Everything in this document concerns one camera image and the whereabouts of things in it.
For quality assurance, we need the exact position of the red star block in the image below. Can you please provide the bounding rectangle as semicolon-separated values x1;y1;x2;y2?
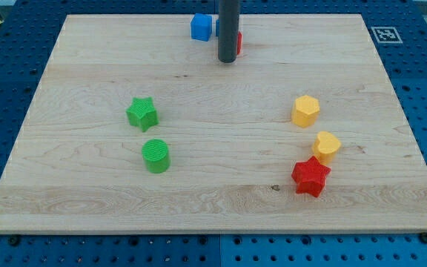
291;156;331;197

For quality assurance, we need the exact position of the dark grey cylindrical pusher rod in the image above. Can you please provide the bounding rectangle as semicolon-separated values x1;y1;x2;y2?
218;0;240;64

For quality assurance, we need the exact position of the green star block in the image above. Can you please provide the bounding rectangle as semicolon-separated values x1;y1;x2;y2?
125;97;159;132

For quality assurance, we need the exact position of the yellow heart block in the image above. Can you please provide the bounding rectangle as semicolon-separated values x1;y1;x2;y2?
311;131;342;165

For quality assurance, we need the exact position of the blue cube block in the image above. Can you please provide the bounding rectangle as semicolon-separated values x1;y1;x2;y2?
191;13;212;42

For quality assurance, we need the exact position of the green cylinder block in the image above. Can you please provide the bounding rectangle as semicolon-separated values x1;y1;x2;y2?
142;139;171;174

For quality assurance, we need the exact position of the wooden board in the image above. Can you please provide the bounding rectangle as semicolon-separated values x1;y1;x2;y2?
0;14;427;235

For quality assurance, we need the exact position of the yellow hexagon block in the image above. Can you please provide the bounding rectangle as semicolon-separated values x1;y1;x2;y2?
291;95;320;128

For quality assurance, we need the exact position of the white fiducial marker tag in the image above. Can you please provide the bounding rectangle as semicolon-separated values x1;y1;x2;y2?
371;26;403;44

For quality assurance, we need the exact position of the red cylinder block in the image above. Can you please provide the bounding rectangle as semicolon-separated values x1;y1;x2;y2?
236;31;242;55

